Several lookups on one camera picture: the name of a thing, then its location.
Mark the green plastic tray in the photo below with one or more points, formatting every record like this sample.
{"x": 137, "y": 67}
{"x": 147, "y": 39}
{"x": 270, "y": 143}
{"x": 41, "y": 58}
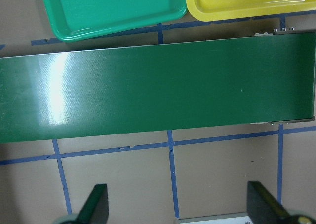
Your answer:
{"x": 75, "y": 20}

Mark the yellow plastic tray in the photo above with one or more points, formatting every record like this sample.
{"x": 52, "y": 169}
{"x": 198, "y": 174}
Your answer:
{"x": 217, "y": 10}

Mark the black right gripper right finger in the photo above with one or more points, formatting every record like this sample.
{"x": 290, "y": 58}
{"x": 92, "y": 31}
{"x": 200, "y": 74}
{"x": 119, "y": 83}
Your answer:
{"x": 262, "y": 207}

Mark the green conveyor belt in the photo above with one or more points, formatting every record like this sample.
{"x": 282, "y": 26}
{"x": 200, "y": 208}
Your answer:
{"x": 158, "y": 87}

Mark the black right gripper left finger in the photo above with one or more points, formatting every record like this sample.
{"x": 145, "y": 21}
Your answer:
{"x": 96, "y": 208}

